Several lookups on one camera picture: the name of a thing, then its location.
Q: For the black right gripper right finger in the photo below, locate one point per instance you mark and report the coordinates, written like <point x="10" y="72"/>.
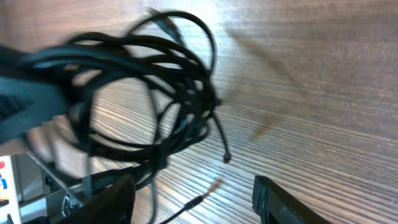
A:
<point x="274" y="205"/>

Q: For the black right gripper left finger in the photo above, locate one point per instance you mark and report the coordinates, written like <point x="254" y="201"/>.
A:
<point x="113" y="205"/>

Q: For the black cable silver plug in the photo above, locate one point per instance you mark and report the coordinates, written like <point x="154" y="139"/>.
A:
<point x="196" y="201"/>

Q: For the black USB cable blue plug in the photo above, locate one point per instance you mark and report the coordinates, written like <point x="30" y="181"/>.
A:
<point x="153" y="52"/>

